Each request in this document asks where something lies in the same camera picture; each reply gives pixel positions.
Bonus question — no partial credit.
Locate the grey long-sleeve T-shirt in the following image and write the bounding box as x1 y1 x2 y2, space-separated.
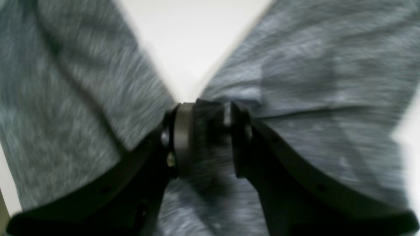
1 0 419 236

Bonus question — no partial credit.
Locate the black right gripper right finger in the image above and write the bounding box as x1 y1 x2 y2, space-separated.
230 102 419 236

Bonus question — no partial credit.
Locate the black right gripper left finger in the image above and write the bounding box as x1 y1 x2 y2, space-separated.
7 103 195 236

